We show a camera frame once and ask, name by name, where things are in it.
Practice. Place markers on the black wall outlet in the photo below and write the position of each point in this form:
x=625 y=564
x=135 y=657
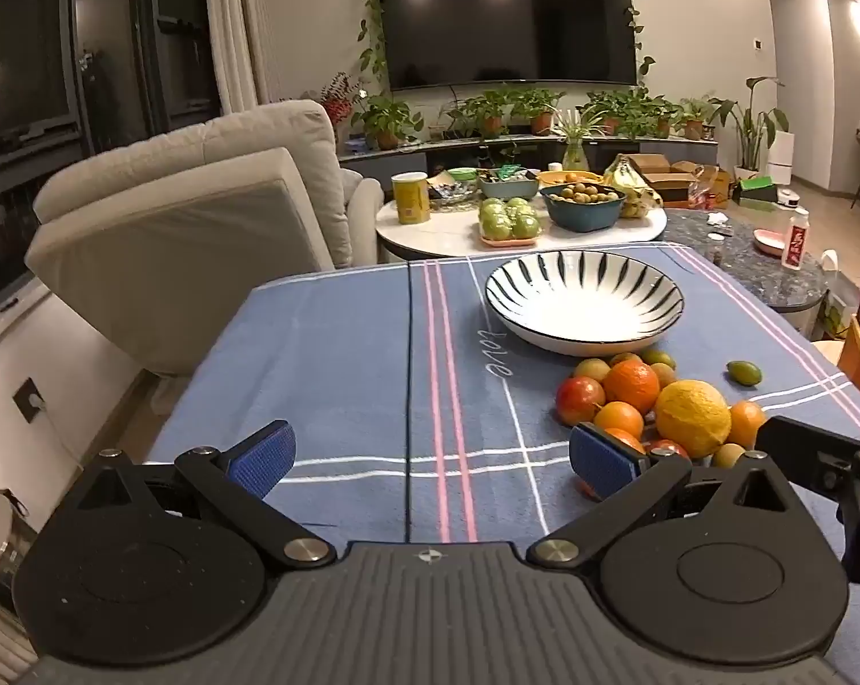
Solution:
x=29 y=399

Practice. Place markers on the red and white gift bag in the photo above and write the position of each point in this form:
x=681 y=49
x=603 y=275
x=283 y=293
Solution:
x=833 y=317

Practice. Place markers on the brown longan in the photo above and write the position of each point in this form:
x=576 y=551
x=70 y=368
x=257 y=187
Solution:
x=664 y=374
x=626 y=358
x=728 y=455
x=590 y=369

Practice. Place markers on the yellow can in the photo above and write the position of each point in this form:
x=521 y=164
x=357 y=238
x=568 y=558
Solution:
x=410 y=198

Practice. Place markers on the open cardboard box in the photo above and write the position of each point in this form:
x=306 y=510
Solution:
x=683 y=170
x=648 y=163

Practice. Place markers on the white air purifier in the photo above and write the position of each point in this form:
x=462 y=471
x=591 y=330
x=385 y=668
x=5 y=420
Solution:
x=782 y=157

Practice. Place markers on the large orange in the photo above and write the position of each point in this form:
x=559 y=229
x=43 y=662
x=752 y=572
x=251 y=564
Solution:
x=631 y=385

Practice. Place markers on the beige sofa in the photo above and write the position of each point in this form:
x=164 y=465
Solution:
x=187 y=242

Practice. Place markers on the green snack packet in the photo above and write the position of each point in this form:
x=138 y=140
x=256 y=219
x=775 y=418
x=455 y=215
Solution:
x=508 y=173

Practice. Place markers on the glass dish with wrappers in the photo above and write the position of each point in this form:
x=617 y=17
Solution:
x=450 y=192

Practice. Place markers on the dark blue bowl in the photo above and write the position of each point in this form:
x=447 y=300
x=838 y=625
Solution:
x=583 y=218

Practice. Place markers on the white tissue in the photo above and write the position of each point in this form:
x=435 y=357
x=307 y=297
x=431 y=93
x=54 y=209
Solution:
x=715 y=218

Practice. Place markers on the white black-striped plate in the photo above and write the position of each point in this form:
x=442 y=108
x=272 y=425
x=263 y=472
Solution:
x=580 y=314

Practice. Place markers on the red berry branches in vase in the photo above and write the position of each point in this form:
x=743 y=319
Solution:
x=337 y=96

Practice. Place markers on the bunch of bananas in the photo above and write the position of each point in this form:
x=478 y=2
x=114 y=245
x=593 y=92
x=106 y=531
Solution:
x=633 y=185

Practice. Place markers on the small spice jar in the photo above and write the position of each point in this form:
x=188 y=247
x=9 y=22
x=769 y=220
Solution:
x=718 y=251

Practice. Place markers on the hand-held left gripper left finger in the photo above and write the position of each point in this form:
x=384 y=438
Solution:
x=266 y=458

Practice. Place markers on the green apple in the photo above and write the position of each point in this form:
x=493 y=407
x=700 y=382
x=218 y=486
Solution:
x=521 y=207
x=526 y=227
x=493 y=208
x=496 y=227

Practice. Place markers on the white bottle with red label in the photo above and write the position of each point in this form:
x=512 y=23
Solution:
x=795 y=239

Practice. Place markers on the glass vase with spider plant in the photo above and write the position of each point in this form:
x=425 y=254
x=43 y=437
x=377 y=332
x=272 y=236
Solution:
x=574 y=153

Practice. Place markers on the grey television console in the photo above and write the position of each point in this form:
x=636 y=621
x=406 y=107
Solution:
x=401 y=160

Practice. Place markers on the round wooden stool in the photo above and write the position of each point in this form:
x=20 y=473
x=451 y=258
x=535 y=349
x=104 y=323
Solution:
x=826 y=351

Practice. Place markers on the white robot vacuum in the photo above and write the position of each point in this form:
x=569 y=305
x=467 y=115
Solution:
x=787 y=195

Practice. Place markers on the orange tray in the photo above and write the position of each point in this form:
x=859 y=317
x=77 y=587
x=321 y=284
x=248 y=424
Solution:
x=508 y=242

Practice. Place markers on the dark marble round table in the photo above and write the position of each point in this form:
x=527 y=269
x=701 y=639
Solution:
x=744 y=278

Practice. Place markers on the orange plastic basket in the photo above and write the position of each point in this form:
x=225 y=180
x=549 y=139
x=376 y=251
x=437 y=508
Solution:
x=594 y=178

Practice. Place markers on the teal plastic basket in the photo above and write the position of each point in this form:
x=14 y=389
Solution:
x=508 y=191

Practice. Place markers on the small red apple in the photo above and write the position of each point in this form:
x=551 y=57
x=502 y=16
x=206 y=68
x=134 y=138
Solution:
x=665 y=448
x=580 y=399

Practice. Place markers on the dark brown box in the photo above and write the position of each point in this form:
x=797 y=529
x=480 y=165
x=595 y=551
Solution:
x=669 y=191

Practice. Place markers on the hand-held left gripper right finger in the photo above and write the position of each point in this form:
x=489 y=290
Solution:
x=605 y=460

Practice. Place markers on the pile of longans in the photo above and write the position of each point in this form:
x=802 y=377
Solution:
x=587 y=194

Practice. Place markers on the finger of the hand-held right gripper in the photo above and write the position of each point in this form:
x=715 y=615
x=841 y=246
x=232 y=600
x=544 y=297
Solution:
x=801 y=449

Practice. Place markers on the green-lidded container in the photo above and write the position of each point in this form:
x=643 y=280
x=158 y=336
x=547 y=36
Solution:
x=462 y=175

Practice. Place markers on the blue plaid tablecloth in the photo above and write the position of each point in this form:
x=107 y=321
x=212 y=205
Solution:
x=330 y=371

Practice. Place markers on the large yellow lemon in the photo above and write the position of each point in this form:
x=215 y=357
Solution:
x=693 y=417

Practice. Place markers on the pink dish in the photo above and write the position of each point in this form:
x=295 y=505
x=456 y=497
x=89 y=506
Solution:
x=767 y=241

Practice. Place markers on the dark glass window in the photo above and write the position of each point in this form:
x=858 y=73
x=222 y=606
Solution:
x=30 y=50

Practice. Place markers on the green ivy vine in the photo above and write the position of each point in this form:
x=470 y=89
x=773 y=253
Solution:
x=370 y=57

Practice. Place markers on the black wall television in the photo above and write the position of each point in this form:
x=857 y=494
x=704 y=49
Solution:
x=508 y=14

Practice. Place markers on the row of potted green plants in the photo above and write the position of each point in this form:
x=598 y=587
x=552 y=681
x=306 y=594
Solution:
x=387 y=118

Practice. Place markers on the white curtain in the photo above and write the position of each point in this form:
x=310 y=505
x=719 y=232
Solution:
x=237 y=28

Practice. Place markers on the white round coffee table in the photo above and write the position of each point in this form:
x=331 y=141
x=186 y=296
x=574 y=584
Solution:
x=437 y=232

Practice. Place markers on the green box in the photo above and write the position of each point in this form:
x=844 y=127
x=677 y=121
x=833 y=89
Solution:
x=755 y=189

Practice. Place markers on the tall leafy floor plant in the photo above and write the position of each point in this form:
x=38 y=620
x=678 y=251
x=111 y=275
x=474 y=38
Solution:
x=755 y=121

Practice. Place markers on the small tangerine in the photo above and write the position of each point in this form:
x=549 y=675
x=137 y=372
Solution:
x=748 y=422
x=571 y=177
x=619 y=419
x=623 y=437

